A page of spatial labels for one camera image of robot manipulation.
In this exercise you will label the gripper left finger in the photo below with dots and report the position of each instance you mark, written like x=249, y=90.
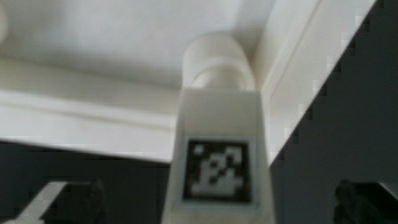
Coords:
x=66, y=204

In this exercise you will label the white leg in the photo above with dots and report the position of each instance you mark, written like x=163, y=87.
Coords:
x=219, y=190

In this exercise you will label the white square tabletop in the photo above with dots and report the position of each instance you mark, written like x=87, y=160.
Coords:
x=91, y=69

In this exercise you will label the white U-shaped fence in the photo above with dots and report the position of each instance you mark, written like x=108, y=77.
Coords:
x=307, y=33

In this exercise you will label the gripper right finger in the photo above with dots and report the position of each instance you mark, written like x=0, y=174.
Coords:
x=366, y=203

